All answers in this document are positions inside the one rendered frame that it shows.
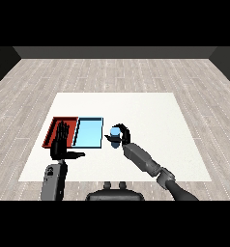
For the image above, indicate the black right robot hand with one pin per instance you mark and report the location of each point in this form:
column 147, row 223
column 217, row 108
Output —
column 124, row 135

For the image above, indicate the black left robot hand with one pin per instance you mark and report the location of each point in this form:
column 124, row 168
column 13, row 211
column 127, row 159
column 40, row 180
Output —
column 59, row 146

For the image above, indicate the small blue can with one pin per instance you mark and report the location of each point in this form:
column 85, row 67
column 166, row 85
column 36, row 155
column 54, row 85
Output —
column 114, row 132

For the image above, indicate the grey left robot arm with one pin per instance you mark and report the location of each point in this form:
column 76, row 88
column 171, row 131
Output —
column 53, row 181

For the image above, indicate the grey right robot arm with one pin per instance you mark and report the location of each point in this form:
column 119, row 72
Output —
column 152, row 169

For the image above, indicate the red shallow open box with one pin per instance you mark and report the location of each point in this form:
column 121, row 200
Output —
column 60, row 131

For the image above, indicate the light blue shallow open box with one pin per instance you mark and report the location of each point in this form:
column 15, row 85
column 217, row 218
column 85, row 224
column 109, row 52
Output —
column 88, row 132

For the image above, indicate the dark grey robot body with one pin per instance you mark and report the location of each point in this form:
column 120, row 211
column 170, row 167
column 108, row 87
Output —
column 115, row 193

